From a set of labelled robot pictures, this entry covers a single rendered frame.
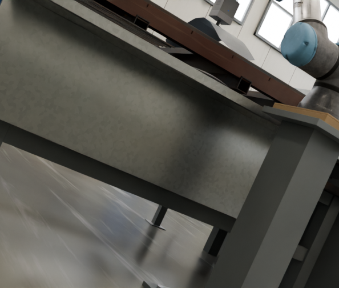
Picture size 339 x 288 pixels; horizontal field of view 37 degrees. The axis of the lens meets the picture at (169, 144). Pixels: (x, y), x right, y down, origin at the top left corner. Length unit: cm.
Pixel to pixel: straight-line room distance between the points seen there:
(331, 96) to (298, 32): 21
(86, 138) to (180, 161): 34
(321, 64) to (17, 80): 89
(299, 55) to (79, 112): 68
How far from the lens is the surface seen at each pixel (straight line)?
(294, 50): 153
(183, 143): 173
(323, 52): 155
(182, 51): 217
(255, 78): 189
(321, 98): 158
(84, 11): 142
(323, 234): 232
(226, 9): 226
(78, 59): 158
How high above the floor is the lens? 43
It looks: level
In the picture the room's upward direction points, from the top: 25 degrees clockwise
